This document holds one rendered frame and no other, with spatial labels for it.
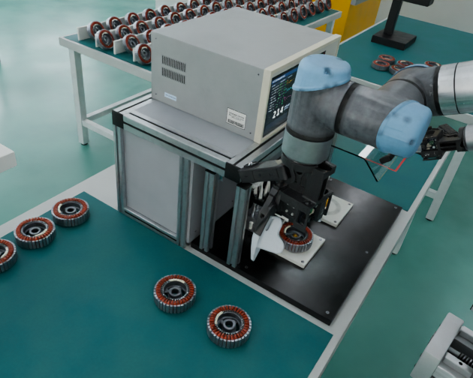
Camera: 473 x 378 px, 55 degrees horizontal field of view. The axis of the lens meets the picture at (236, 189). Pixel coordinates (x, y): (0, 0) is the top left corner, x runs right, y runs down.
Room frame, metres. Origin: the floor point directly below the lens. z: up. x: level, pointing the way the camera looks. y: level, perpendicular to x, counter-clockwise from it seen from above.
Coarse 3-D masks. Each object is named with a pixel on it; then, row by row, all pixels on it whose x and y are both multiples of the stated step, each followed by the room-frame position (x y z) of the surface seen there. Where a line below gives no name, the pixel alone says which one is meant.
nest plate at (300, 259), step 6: (318, 240) 1.09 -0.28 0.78; (324, 240) 1.09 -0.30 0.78; (312, 246) 1.05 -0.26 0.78; (318, 246) 1.06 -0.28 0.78; (282, 252) 1.01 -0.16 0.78; (288, 252) 1.01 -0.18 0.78; (294, 252) 1.02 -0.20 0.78; (300, 252) 1.02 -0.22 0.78; (306, 252) 1.02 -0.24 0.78; (312, 252) 1.03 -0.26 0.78; (288, 258) 0.99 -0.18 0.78; (294, 258) 0.99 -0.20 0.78; (300, 258) 0.99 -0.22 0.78; (306, 258) 1.00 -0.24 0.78; (300, 264) 0.97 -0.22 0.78; (306, 264) 0.98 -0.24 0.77
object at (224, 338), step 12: (216, 312) 0.75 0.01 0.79; (228, 312) 0.76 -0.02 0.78; (240, 312) 0.76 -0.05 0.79; (216, 324) 0.72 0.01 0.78; (228, 324) 0.74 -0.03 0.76; (240, 324) 0.74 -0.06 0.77; (216, 336) 0.69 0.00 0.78; (228, 336) 0.68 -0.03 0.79; (240, 336) 0.69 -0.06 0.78; (228, 348) 0.67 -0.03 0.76
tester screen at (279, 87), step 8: (288, 72) 1.15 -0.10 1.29; (296, 72) 1.19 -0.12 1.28; (280, 80) 1.11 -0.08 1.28; (288, 80) 1.15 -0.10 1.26; (272, 88) 1.08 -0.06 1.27; (280, 88) 1.12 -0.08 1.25; (288, 88) 1.16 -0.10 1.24; (272, 96) 1.08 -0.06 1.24; (280, 96) 1.12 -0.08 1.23; (288, 96) 1.17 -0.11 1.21; (272, 104) 1.09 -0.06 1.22; (280, 104) 1.13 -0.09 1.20; (288, 104) 1.18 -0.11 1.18; (272, 112) 1.10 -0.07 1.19; (272, 120) 1.10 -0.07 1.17; (264, 128) 1.07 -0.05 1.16; (272, 128) 1.11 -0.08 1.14
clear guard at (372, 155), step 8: (336, 136) 1.25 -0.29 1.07; (344, 136) 1.26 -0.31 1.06; (336, 144) 1.21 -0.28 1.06; (344, 144) 1.21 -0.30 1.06; (352, 144) 1.22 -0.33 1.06; (360, 144) 1.23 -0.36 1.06; (352, 152) 1.17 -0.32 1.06; (360, 152) 1.17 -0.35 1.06; (368, 152) 1.18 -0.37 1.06; (376, 152) 1.21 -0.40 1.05; (368, 160) 1.15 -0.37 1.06; (376, 160) 1.18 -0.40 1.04; (392, 160) 1.24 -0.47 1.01; (376, 168) 1.15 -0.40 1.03; (384, 168) 1.19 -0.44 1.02; (376, 176) 1.13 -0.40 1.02
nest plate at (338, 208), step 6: (336, 198) 1.33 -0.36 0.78; (330, 204) 1.29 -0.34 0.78; (336, 204) 1.29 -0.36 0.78; (342, 204) 1.30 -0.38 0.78; (348, 204) 1.30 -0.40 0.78; (330, 210) 1.25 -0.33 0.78; (336, 210) 1.26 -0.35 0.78; (342, 210) 1.26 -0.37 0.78; (348, 210) 1.27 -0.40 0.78; (324, 216) 1.21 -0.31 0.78; (330, 216) 1.22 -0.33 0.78; (336, 216) 1.22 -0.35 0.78; (342, 216) 1.23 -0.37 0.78; (330, 222) 1.19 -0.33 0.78; (336, 222) 1.19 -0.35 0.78
